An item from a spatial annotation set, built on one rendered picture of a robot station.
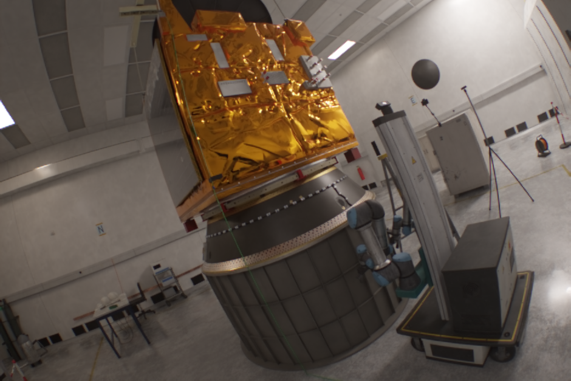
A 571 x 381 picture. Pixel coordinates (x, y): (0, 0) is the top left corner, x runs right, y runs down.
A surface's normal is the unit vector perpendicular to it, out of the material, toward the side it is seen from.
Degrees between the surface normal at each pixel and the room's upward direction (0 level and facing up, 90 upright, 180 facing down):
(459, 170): 90
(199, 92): 91
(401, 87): 90
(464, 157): 90
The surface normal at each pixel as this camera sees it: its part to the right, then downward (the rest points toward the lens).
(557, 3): -0.73, 0.26
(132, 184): 0.55, -0.31
